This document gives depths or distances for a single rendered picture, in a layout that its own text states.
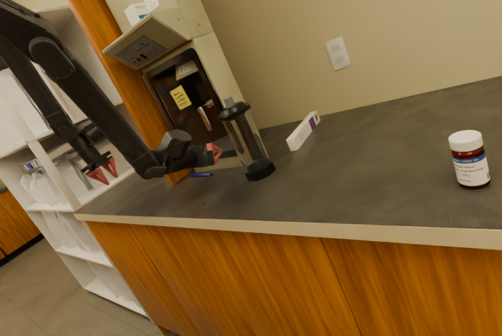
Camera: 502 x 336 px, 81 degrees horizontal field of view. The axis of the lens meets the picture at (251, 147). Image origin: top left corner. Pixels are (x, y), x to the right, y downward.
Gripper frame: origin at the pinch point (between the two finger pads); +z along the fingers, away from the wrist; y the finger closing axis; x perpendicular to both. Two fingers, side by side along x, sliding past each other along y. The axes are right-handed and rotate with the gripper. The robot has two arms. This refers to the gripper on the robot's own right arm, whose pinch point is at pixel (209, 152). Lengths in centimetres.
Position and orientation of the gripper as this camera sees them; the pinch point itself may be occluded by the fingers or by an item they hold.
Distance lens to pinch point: 100.8
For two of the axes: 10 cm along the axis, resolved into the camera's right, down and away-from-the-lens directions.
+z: 5.2, -1.6, 8.4
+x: 1.8, 9.8, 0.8
